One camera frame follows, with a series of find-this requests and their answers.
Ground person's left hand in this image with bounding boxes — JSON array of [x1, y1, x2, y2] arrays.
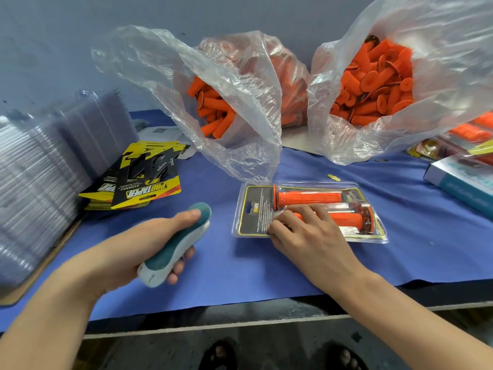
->
[[73, 209, 203, 299]]

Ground person's right hand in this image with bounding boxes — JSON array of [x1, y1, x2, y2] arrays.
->
[[267, 204, 372, 299]]

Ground orange rubber grip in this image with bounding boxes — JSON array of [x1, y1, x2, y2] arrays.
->
[[272, 186, 345, 210], [293, 202, 377, 234]]

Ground teal hand stapler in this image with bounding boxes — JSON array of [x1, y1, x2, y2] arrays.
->
[[137, 201, 213, 288]]

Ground yellow black backing card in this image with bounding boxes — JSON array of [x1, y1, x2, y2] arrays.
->
[[236, 184, 384, 241]]

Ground stack of clear blister shells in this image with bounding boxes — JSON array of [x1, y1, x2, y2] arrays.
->
[[0, 90, 140, 295]]

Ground person's right forearm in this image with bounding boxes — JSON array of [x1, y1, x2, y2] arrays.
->
[[339, 272, 493, 370]]

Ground person's right foot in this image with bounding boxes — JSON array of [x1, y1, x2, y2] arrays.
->
[[324, 341, 369, 370]]

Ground person's foot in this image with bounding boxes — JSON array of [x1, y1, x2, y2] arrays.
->
[[324, 341, 369, 370], [199, 339, 238, 370]]

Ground person's left foot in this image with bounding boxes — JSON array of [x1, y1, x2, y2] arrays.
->
[[199, 339, 238, 370]]

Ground stack of yellow black cards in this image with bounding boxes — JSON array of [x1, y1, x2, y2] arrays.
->
[[79, 141, 189, 212]]

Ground white printed paper sheet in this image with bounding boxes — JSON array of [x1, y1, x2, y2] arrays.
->
[[137, 125, 197, 160]]

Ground teal white cardboard box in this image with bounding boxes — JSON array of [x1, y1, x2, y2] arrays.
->
[[424, 154, 493, 222]]

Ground large clear plastic bag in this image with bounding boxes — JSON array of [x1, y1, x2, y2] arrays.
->
[[307, 0, 493, 167]]

